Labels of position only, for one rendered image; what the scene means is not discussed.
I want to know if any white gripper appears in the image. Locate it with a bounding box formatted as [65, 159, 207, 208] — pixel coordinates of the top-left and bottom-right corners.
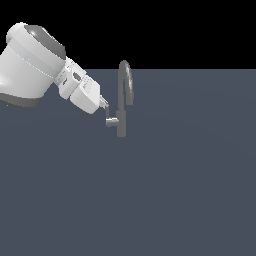
[54, 56, 110, 115]

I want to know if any grey faucet handle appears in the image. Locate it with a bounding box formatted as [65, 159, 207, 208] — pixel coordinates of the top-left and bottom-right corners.
[104, 105, 119, 128]

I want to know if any grey gooseneck faucet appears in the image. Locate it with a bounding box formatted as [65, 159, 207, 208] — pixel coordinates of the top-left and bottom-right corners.
[115, 59, 136, 138]

